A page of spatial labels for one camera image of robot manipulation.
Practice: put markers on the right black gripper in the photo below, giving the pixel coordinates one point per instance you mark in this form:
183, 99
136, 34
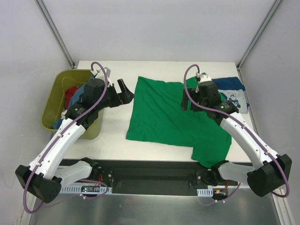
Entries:
193, 103

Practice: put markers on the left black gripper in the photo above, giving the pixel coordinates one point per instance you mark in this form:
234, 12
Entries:
119, 96

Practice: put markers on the green t shirt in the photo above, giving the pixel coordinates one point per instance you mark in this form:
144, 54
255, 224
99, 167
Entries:
157, 117

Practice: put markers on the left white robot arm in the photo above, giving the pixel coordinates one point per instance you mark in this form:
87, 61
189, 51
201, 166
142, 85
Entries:
41, 177

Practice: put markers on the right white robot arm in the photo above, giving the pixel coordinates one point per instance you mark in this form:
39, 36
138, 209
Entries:
269, 171

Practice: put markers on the folded navy printed t shirt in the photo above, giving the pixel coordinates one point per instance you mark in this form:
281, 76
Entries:
233, 90

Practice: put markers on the teal blue t shirt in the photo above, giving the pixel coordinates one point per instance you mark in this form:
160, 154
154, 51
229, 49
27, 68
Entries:
55, 105

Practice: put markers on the red t shirt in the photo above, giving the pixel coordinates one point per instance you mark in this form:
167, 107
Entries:
68, 95

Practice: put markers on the white garment in bin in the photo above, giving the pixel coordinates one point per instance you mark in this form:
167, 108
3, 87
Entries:
63, 114

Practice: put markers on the olive green plastic bin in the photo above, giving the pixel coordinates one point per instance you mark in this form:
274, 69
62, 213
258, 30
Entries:
90, 119

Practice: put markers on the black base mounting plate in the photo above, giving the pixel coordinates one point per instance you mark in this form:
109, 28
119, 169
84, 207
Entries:
151, 177

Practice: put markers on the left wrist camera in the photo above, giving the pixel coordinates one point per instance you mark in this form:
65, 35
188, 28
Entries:
100, 74

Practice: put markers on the right slotted cable duct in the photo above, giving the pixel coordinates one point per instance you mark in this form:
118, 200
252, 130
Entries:
205, 192

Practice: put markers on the slotted cable duct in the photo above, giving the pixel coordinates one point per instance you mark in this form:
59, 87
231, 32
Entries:
205, 192
85, 189

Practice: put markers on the left slotted cable duct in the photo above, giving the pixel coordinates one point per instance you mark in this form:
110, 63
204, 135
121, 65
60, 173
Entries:
85, 189

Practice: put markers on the aluminium extrusion rail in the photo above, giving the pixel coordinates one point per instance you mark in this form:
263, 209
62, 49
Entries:
227, 171

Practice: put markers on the left frame post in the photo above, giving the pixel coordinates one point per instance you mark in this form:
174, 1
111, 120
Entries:
55, 32

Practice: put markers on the frame post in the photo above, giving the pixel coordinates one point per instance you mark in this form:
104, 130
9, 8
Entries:
260, 31
55, 32

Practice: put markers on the right frame post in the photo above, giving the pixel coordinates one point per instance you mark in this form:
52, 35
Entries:
260, 31

